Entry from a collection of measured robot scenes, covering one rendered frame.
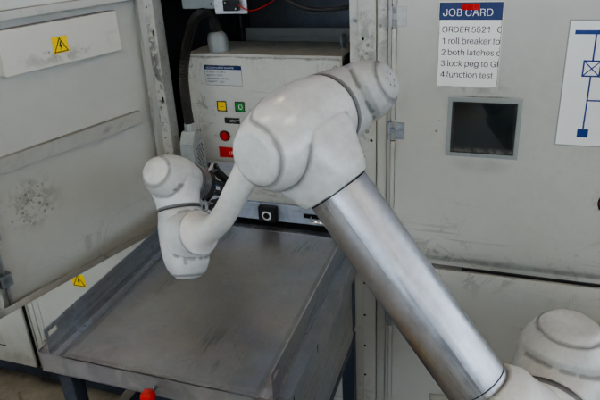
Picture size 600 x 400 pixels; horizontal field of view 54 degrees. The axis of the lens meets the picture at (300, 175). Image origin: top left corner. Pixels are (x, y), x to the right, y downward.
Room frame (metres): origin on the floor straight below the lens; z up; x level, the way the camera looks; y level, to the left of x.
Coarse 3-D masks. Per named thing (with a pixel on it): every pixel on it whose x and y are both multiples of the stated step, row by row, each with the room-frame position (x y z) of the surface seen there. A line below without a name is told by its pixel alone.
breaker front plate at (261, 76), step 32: (192, 64) 1.78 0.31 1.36; (224, 64) 1.74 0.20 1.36; (256, 64) 1.71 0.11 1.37; (288, 64) 1.67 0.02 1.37; (320, 64) 1.64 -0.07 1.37; (192, 96) 1.78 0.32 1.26; (224, 96) 1.74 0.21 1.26; (256, 96) 1.71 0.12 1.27; (224, 128) 1.75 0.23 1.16; (224, 160) 1.75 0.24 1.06; (256, 192) 1.72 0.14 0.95
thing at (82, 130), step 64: (128, 0) 1.76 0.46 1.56; (0, 64) 1.41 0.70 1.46; (64, 64) 1.57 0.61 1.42; (128, 64) 1.73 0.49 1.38; (0, 128) 1.40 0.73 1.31; (64, 128) 1.54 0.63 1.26; (128, 128) 1.68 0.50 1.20; (0, 192) 1.37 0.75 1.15; (64, 192) 1.50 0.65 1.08; (128, 192) 1.67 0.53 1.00; (0, 256) 1.31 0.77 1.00; (64, 256) 1.47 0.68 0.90
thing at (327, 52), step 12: (204, 48) 1.86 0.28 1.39; (240, 48) 1.83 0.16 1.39; (252, 48) 1.82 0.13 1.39; (264, 48) 1.81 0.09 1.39; (276, 48) 1.80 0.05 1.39; (288, 48) 1.79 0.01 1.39; (300, 48) 1.78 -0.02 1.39; (312, 48) 1.77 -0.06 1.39; (324, 48) 1.76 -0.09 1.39; (336, 48) 1.75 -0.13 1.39; (348, 48) 1.74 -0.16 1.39; (348, 60) 1.69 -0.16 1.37
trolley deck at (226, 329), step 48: (240, 240) 1.60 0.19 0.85; (288, 240) 1.59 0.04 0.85; (144, 288) 1.37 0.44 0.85; (192, 288) 1.35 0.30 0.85; (240, 288) 1.34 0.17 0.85; (288, 288) 1.33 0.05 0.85; (336, 288) 1.32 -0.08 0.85; (96, 336) 1.17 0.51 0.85; (144, 336) 1.16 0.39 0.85; (192, 336) 1.15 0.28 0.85; (240, 336) 1.14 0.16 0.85; (288, 336) 1.13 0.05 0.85; (144, 384) 1.03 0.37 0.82; (192, 384) 0.99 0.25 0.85; (240, 384) 0.98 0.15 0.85; (288, 384) 0.97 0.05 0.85
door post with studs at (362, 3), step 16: (352, 0) 1.57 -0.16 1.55; (368, 0) 1.55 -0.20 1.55; (352, 16) 1.57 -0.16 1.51; (368, 16) 1.55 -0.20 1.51; (352, 32) 1.57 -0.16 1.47; (368, 32) 1.55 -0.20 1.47; (352, 48) 1.57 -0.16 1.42; (368, 48) 1.55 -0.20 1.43; (368, 128) 1.55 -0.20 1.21; (368, 144) 1.55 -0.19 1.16; (368, 160) 1.55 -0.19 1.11; (368, 288) 1.55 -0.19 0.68; (368, 304) 1.55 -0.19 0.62; (368, 320) 1.55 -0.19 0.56; (368, 336) 1.55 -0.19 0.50; (368, 352) 1.55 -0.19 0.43; (368, 368) 1.55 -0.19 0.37; (368, 384) 1.55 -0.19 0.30
